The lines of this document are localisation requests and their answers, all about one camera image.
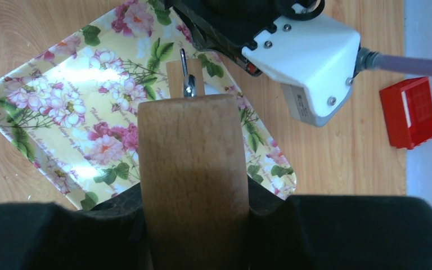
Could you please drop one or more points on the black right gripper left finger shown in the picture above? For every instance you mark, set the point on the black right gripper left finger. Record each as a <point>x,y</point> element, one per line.
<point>48,236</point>

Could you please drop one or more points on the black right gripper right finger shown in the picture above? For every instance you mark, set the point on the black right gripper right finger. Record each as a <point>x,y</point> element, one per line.
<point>338,231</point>

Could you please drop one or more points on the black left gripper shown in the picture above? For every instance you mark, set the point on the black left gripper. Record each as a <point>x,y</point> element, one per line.
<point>227,27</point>

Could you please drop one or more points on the floral yellow tray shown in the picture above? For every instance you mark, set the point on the floral yellow tray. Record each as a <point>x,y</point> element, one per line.
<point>72,111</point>

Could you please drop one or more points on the red toy block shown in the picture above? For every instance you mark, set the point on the red toy block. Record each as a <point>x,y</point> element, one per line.
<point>407,108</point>

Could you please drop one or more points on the wooden rolling pin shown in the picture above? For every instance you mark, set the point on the wooden rolling pin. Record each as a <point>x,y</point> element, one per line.
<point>193,175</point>

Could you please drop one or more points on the white dough ball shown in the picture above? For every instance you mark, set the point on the white dough ball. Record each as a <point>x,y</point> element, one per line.
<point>210,90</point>

